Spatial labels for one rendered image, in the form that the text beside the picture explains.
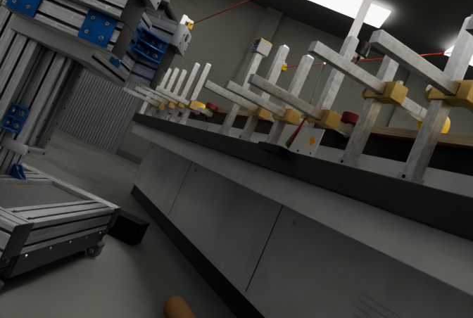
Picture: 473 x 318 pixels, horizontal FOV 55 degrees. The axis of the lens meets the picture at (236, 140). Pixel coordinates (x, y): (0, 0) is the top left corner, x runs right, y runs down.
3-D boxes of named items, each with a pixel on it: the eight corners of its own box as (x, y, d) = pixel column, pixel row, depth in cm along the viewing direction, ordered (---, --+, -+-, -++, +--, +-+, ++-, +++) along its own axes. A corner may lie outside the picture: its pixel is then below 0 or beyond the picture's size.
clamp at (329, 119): (324, 123, 150) (331, 109, 150) (303, 121, 162) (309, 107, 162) (337, 130, 152) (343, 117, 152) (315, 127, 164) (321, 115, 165)
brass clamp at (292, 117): (285, 119, 172) (291, 107, 173) (269, 117, 185) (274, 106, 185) (298, 126, 175) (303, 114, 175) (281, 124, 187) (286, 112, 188)
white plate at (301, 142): (312, 157, 148) (324, 129, 149) (274, 148, 172) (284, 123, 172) (313, 157, 148) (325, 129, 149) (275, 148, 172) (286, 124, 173)
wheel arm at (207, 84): (203, 88, 188) (207, 79, 188) (200, 88, 191) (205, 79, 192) (286, 131, 205) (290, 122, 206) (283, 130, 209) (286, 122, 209)
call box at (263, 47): (255, 51, 226) (261, 37, 227) (249, 53, 233) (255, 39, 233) (266, 58, 229) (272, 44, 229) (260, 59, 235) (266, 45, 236)
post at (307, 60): (260, 164, 178) (308, 53, 182) (255, 162, 181) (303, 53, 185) (267, 167, 180) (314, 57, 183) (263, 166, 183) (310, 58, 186)
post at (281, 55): (241, 141, 202) (284, 43, 205) (238, 141, 205) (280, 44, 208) (247, 145, 203) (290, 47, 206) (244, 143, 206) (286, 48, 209)
